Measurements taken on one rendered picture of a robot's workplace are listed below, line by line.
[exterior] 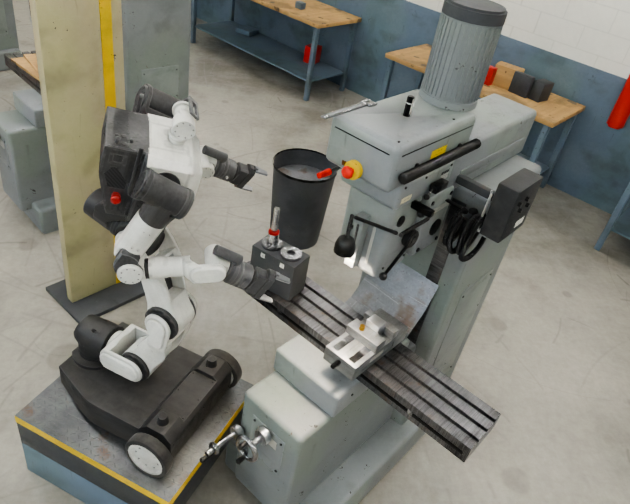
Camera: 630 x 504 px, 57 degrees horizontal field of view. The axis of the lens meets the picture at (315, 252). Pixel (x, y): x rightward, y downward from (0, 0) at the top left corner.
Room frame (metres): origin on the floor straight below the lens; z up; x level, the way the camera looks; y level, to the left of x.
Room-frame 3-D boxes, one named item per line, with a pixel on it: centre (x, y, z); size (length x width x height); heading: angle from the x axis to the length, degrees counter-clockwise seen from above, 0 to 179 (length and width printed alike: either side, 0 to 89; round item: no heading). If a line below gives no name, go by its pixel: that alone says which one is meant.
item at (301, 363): (1.76, -0.20, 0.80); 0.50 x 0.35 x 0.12; 144
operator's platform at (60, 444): (1.63, 0.63, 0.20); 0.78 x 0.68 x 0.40; 72
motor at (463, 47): (1.97, -0.35, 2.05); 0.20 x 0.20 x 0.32
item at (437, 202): (1.92, -0.32, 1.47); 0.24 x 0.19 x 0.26; 54
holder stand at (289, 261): (1.97, 0.14, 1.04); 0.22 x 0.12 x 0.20; 63
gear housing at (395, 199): (1.80, -0.23, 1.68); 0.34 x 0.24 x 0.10; 144
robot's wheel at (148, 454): (1.31, 0.49, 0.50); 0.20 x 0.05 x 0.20; 72
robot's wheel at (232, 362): (1.81, 0.32, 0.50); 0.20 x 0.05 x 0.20; 72
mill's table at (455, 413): (1.74, -0.23, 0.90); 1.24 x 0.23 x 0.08; 54
